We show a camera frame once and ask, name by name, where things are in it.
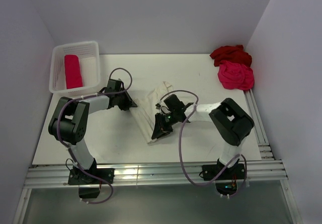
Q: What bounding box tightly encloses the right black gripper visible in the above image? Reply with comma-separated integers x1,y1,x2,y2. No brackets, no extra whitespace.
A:
151,110,179,140

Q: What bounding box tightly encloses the white t shirt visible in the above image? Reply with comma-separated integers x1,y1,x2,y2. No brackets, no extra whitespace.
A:
130,82,175,144

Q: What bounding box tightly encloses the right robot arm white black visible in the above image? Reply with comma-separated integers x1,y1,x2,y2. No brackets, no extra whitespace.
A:
151,94,255,179

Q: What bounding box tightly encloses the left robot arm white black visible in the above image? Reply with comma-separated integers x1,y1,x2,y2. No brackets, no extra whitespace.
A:
48,79,137,183

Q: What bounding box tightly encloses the rolled pink t shirt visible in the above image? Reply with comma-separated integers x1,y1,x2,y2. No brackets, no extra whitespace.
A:
64,54,83,89

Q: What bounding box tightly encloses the white plastic basket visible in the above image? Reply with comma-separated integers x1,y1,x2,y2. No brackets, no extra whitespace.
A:
49,41,102,96

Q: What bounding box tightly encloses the dark red t shirt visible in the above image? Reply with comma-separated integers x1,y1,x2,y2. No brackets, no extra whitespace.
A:
210,45,252,67

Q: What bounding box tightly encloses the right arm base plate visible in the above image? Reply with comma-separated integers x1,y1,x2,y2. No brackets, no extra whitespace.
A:
200,162,248,182

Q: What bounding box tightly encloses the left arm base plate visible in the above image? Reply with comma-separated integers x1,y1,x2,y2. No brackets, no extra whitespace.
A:
65,159,115,201

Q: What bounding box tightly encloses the aluminium rail frame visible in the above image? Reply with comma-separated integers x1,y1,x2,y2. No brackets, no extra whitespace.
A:
14,91,302,223

